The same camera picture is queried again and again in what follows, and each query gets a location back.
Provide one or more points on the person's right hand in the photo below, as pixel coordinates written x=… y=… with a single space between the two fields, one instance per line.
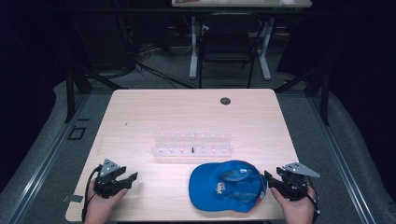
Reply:
x=297 y=211

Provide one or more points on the clear acrylic peg rack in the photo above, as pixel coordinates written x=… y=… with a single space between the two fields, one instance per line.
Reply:
x=186 y=143

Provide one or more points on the black chair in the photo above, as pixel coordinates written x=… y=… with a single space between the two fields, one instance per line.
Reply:
x=227 y=40

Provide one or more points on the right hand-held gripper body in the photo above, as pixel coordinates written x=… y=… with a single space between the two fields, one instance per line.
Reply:
x=295 y=186

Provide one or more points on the blue baseball cap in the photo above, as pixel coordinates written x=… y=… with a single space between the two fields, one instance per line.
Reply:
x=205 y=186

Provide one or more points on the person's left hand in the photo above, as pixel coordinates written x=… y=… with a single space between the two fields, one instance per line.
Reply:
x=99 y=208

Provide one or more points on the white-legged desk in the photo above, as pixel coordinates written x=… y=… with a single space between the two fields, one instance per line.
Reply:
x=233 y=3

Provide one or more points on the black metal frame stand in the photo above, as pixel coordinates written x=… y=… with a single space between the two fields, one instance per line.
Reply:
x=70 y=93
x=325 y=96

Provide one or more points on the dark round table grommet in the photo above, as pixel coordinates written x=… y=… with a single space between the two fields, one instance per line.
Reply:
x=225 y=100

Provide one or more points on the grey tape piece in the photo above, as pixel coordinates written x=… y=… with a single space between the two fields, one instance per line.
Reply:
x=73 y=198

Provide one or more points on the aluminium floor rail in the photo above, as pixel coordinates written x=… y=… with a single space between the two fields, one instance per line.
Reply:
x=46 y=161
x=342 y=161

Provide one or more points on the short black tape strip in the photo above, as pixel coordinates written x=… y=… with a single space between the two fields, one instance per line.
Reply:
x=83 y=119

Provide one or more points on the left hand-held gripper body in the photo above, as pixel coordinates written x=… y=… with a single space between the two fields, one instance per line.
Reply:
x=106 y=183

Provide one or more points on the black tape square outline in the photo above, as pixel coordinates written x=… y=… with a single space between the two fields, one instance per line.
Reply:
x=74 y=138

